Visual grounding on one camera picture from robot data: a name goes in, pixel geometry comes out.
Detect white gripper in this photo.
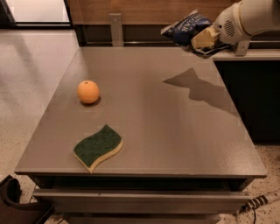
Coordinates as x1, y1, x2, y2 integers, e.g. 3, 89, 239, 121
191, 2, 250, 49

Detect blue chip bag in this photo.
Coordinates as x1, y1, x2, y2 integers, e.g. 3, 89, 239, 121
161, 10, 232, 59

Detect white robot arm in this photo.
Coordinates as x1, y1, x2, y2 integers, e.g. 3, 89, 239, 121
191, 0, 280, 49

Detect green yellow sponge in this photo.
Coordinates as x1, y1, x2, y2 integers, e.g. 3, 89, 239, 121
73, 125, 123, 173

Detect orange fruit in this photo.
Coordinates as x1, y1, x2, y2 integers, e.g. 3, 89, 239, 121
77, 80, 100, 104

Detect dark brown chair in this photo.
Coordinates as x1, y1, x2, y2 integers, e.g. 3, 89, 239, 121
0, 175, 54, 224

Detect right metal bracket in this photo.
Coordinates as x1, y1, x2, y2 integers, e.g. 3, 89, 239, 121
233, 39, 250, 56

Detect metal bracket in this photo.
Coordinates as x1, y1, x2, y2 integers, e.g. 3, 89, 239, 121
233, 39, 250, 56
109, 13, 124, 47

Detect left metal bracket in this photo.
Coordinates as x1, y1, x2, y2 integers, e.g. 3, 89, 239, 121
109, 13, 124, 47

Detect striped cable on floor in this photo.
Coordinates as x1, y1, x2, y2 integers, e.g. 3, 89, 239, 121
234, 191, 280, 217

